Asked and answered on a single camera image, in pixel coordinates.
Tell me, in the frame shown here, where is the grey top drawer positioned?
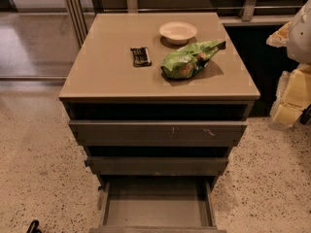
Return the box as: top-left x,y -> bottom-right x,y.
69,120 -> 247,147

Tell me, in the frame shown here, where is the black object on floor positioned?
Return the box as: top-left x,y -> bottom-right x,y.
26,219 -> 42,233

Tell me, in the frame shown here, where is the black snack bar packet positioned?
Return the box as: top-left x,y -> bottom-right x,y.
130,48 -> 152,67

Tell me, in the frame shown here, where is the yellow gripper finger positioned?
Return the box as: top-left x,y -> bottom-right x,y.
266,21 -> 292,48
270,104 -> 302,127

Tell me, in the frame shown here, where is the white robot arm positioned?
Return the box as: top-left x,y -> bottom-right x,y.
266,0 -> 311,130

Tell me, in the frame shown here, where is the grey open bottom drawer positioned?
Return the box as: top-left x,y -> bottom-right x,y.
88,177 -> 226,233

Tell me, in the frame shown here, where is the white paper bowl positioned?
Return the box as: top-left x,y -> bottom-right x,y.
159,21 -> 197,45

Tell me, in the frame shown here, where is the grey drawer cabinet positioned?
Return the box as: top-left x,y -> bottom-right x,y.
58,12 -> 261,233

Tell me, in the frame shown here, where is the grey middle drawer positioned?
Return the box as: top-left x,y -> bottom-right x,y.
86,156 -> 228,176

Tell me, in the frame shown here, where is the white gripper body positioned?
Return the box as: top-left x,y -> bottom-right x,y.
281,70 -> 311,111

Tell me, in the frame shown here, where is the green rice chip bag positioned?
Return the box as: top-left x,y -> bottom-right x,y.
161,41 -> 225,80

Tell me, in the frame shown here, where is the metal window frame post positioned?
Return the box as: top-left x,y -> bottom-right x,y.
64,0 -> 87,48

